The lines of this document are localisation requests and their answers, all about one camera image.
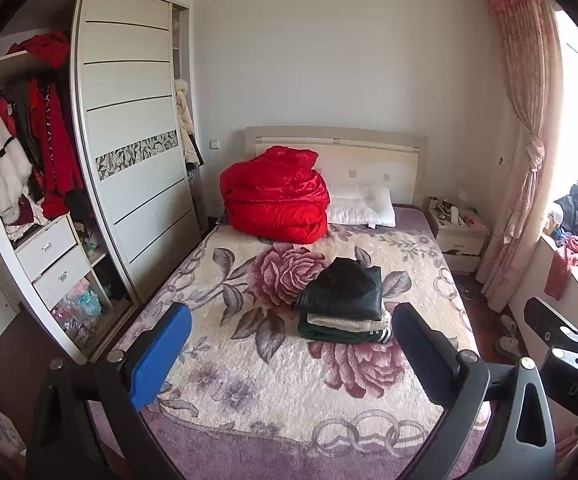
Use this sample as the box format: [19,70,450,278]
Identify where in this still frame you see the cream folded garment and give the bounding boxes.
[306,310,392,333]

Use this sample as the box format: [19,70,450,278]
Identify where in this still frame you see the black leather jacket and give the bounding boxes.
[291,257,384,322]

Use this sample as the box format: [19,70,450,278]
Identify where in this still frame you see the white fur coat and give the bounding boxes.
[0,105,32,226]

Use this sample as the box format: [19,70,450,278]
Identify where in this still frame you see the red clothes on shelf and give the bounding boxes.
[8,31,70,68]

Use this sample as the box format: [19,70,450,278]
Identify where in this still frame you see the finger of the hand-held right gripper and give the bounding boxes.
[524,296,578,356]

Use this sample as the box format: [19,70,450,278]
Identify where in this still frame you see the floral plush blanket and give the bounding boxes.
[89,220,492,480]

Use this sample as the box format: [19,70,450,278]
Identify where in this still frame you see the white wardrobe drawer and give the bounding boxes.
[33,245,91,311]
[15,216,77,281]

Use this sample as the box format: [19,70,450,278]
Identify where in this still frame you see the red quilt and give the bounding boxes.
[219,145,331,242]

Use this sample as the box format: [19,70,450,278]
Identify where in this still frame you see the bed with beige headboard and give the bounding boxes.
[86,126,494,480]

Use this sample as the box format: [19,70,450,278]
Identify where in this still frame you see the pile of pastel clothes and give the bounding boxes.
[52,287,102,341]

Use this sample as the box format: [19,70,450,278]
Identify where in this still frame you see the red hanging coat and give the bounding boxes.
[29,77,85,218]

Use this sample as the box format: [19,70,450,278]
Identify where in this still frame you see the white pillow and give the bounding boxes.
[326,185,397,228]

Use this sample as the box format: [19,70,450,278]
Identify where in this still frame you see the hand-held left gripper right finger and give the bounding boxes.
[391,302,557,480]

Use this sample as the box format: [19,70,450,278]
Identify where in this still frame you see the white nightstand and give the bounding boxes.
[426,197,490,275]

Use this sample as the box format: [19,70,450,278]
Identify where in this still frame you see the white sliding wardrobe door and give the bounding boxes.
[69,0,202,303]

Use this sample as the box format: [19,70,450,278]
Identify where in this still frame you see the green garment with striped cuffs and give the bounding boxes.
[297,322,394,345]

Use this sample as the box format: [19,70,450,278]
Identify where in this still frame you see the beige hanging coat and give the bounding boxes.
[174,79,204,166]

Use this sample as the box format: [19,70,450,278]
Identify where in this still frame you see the pink floral curtain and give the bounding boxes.
[484,0,562,311]

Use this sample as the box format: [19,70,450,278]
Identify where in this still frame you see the red knitted cloth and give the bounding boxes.
[544,235,578,301]

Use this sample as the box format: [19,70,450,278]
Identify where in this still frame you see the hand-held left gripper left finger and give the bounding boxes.
[25,302,193,480]

